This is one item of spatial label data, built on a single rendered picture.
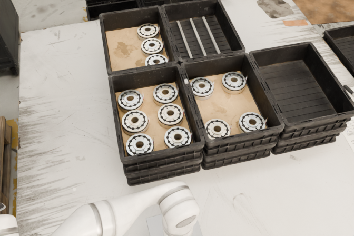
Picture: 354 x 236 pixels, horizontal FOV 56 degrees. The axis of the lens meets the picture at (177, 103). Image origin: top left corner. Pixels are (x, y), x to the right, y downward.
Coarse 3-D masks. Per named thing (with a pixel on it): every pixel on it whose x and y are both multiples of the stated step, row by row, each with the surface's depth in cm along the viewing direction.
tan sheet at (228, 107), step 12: (240, 72) 148; (216, 84) 144; (216, 96) 140; (228, 96) 140; (240, 96) 140; (204, 108) 136; (216, 108) 136; (228, 108) 136; (240, 108) 136; (252, 108) 136; (204, 120) 133; (228, 120) 133
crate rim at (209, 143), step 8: (224, 56) 140; (232, 56) 140; (248, 56) 140; (184, 64) 137; (184, 72) 135; (256, 72) 135; (264, 88) 130; (192, 96) 127; (272, 104) 125; (200, 120) 120; (280, 120) 121; (272, 128) 119; (280, 128) 119; (208, 136) 116; (224, 136) 116; (240, 136) 116; (248, 136) 117; (256, 136) 119; (208, 144) 116; (216, 144) 116
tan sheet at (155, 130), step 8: (144, 88) 142; (152, 88) 142; (176, 88) 142; (144, 96) 140; (152, 96) 140; (144, 104) 137; (152, 104) 137; (176, 104) 137; (120, 112) 135; (144, 112) 135; (152, 112) 135; (120, 120) 132; (152, 120) 132; (184, 120) 132; (152, 128) 130; (160, 128) 130; (128, 136) 128; (152, 136) 128; (160, 136) 128; (160, 144) 126
